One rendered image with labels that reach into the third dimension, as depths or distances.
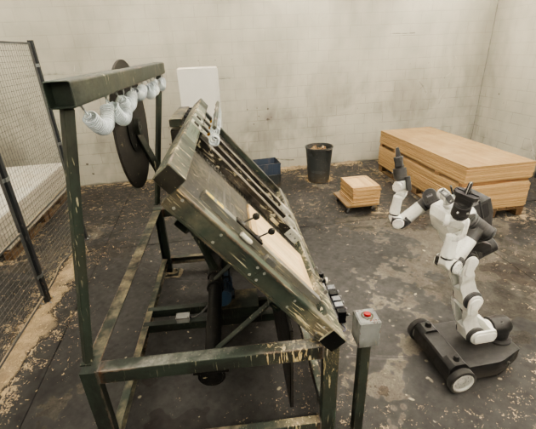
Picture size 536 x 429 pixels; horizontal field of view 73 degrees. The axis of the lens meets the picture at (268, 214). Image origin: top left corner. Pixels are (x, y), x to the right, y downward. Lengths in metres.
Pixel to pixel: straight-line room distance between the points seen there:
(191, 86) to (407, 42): 4.37
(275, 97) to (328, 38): 1.42
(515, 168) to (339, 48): 3.72
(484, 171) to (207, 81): 4.01
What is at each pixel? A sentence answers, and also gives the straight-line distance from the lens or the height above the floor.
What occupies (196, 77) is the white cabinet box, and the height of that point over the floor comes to 1.92.
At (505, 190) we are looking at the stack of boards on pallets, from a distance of 5.88.
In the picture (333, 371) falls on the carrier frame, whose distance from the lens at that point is 2.27.
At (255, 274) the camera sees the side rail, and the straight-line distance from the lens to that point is 1.75.
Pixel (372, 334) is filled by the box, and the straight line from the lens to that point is 2.14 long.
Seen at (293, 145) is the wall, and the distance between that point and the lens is 7.52.
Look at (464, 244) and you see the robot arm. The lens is 2.31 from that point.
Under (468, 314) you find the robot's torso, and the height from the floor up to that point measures 0.53.
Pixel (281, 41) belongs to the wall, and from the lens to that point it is 7.25.
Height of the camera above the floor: 2.28
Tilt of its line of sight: 25 degrees down
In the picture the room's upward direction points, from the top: 2 degrees counter-clockwise
